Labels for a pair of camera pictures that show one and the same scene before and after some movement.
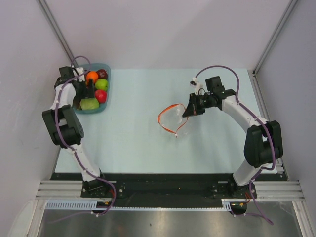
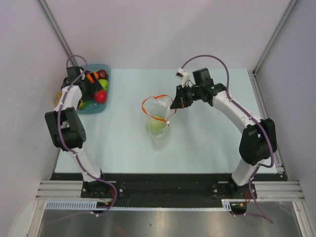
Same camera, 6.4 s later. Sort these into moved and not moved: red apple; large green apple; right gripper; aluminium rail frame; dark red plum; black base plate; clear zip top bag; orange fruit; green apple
Moved: clear zip top bag; large green apple; right gripper
Not moved: dark red plum; aluminium rail frame; green apple; orange fruit; black base plate; red apple
